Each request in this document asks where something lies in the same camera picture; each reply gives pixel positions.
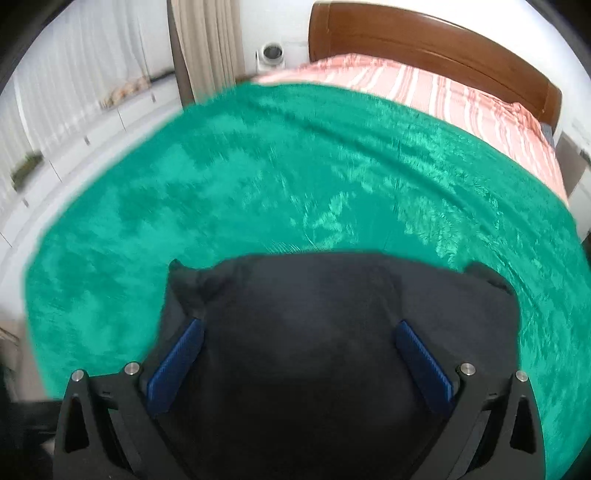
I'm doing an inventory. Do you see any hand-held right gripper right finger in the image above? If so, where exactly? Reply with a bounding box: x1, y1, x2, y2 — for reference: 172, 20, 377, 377
394, 320, 546, 480

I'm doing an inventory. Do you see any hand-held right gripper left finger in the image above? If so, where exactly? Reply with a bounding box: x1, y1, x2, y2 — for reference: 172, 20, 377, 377
53, 318, 205, 480

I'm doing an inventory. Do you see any black puffer jacket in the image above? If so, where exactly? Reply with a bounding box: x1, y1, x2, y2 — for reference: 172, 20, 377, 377
150, 249, 525, 480

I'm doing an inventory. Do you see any green plush blanket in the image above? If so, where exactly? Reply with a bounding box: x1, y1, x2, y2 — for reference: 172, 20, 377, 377
23, 80, 585, 480

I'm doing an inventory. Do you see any white drawer cabinet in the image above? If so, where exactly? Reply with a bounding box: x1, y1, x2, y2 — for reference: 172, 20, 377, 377
0, 88, 183, 259

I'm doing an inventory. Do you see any dried plant decoration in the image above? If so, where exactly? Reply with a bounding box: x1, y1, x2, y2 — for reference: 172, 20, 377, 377
100, 74, 160, 110
11, 152, 44, 190

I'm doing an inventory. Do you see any pink striped bed sheet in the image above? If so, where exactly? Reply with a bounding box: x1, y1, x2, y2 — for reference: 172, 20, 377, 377
252, 53, 570, 204

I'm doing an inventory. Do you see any white sheer curtain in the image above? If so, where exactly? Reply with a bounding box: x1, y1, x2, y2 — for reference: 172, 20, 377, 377
9, 0, 178, 185

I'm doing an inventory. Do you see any white round device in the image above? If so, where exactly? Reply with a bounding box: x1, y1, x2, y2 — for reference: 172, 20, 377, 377
254, 42, 289, 72

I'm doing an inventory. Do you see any beige curtain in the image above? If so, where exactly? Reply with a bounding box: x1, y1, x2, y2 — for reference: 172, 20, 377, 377
168, 0, 245, 104

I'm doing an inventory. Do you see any wooden headboard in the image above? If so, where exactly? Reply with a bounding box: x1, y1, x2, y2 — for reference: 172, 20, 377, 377
308, 1, 563, 127

